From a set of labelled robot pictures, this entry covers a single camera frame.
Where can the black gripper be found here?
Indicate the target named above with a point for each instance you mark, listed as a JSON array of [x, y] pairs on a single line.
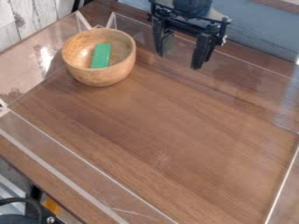
[[192, 12]]

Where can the green rectangular block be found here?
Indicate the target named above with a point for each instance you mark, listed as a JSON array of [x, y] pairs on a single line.
[[101, 55]]

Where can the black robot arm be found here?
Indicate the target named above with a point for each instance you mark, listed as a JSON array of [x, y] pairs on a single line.
[[191, 30]]

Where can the brown wooden bowl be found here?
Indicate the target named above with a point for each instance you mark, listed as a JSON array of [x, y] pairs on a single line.
[[77, 53]]

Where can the yellow label sticker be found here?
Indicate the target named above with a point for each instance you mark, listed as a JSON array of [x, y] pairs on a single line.
[[52, 206]]

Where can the clear acrylic barrier wall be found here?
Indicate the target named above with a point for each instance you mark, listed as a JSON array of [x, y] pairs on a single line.
[[173, 147]]

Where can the black metal mount with screw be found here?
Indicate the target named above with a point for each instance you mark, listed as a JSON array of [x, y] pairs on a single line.
[[37, 211]]

